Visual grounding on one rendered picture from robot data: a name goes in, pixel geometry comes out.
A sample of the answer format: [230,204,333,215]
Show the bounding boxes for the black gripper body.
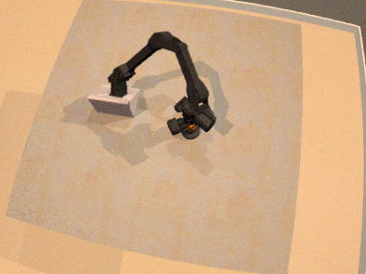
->
[167,106,214,136]

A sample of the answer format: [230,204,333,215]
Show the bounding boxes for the orange knob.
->
[186,124,195,132]

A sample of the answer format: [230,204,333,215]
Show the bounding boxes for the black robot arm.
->
[108,31,216,133]

